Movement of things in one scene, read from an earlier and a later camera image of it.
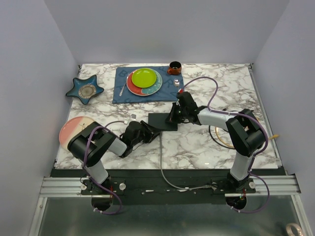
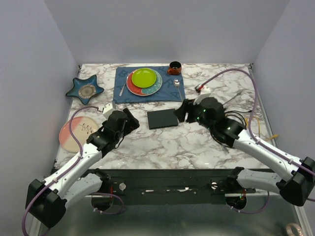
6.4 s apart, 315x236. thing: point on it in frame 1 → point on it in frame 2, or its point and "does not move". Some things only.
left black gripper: x=151 y=133 → x=131 y=125
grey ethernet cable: x=166 y=180 → x=232 y=98
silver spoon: x=121 y=90 does not move
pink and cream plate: x=72 y=127 does not move
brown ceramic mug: x=174 y=68 does not move
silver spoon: x=176 y=82 does not move
